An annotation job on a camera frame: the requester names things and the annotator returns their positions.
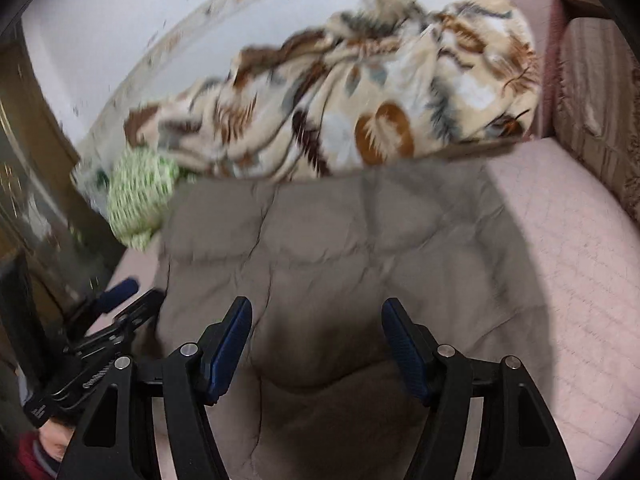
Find striped beige cushion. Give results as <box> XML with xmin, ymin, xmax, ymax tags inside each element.
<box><xmin>552</xmin><ymin>17</ymin><xmax>640</xmax><ymax>211</ymax></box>

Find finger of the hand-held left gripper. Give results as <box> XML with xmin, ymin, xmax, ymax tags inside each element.
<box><xmin>87</xmin><ymin>289</ymin><xmax>166</xmax><ymax>357</ymax></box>
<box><xmin>65</xmin><ymin>278</ymin><xmax>140</xmax><ymax>341</ymax></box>

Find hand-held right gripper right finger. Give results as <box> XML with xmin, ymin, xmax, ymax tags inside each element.
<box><xmin>381</xmin><ymin>297</ymin><xmax>578</xmax><ymax>480</ymax></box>

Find reddish wooden bed frame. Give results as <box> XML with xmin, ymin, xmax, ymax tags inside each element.
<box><xmin>487</xmin><ymin>0</ymin><xmax>591</xmax><ymax>138</ymax></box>

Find person's left forearm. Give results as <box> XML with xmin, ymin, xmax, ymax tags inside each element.
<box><xmin>17</xmin><ymin>432</ymin><xmax>62</xmax><ymax>480</ymax></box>

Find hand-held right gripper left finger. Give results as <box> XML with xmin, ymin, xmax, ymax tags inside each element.
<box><xmin>57</xmin><ymin>296</ymin><xmax>253</xmax><ymax>480</ymax></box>

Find grey padded jacket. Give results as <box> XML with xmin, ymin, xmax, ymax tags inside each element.
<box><xmin>152</xmin><ymin>162</ymin><xmax>556</xmax><ymax>480</ymax></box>

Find person's left hand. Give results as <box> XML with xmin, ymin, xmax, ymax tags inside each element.
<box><xmin>39</xmin><ymin>422</ymin><xmax>77</xmax><ymax>461</ymax></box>

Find green patterned pillow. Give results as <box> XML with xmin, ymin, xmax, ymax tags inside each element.
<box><xmin>107</xmin><ymin>147</ymin><xmax>181</xmax><ymax>252</ymax></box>

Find clear plastic bag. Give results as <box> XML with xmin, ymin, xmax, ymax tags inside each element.
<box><xmin>74</xmin><ymin>165</ymin><xmax>117</xmax><ymax>213</ymax></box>

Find leaf printed fleece blanket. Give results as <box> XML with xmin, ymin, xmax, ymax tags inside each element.
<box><xmin>124</xmin><ymin>0</ymin><xmax>543</xmax><ymax>181</ymax></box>

